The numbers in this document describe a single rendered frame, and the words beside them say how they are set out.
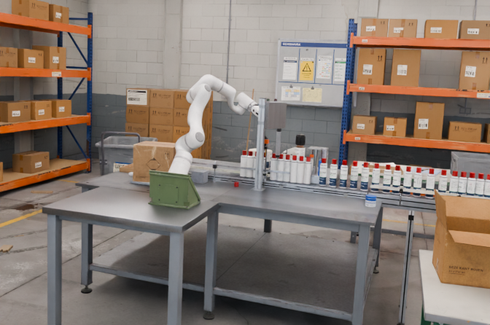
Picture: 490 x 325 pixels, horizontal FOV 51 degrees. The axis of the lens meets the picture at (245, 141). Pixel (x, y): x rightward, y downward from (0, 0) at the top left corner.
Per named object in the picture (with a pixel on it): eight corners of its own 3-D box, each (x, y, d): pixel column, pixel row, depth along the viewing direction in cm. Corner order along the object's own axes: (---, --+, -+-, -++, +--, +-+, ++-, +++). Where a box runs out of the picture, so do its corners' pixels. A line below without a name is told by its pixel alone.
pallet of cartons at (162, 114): (214, 178, 811) (216, 91, 793) (198, 189, 731) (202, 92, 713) (142, 173, 834) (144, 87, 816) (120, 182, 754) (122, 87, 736)
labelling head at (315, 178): (326, 181, 390) (329, 148, 386) (323, 184, 377) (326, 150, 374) (308, 179, 394) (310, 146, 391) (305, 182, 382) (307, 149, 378)
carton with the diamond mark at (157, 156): (181, 178, 392) (182, 143, 388) (171, 184, 368) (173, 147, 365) (144, 175, 397) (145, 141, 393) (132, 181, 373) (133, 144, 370)
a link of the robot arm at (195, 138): (192, 154, 350) (206, 147, 339) (177, 148, 344) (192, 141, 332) (202, 93, 373) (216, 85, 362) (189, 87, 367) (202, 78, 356)
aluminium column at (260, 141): (262, 189, 377) (266, 98, 369) (259, 189, 373) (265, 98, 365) (256, 188, 379) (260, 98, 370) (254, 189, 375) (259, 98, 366)
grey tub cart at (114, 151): (109, 195, 673) (110, 123, 661) (157, 197, 675) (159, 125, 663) (91, 213, 585) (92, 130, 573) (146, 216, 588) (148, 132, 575)
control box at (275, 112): (285, 128, 375) (286, 102, 372) (267, 128, 365) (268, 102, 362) (276, 127, 383) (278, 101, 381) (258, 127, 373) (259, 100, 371)
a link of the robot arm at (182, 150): (180, 155, 329) (192, 127, 343) (164, 162, 342) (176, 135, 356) (194, 165, 334) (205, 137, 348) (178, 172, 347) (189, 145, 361)
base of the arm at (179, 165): (188, 197, 331) (197, 173, 342) (184, 181, 316) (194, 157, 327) (160, 190, 335) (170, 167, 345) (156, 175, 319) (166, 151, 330)
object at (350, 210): (389, 181, 442) (389, 178, 442) (374, 226, 301) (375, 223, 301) (170, 157, 508) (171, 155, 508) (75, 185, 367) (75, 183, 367)
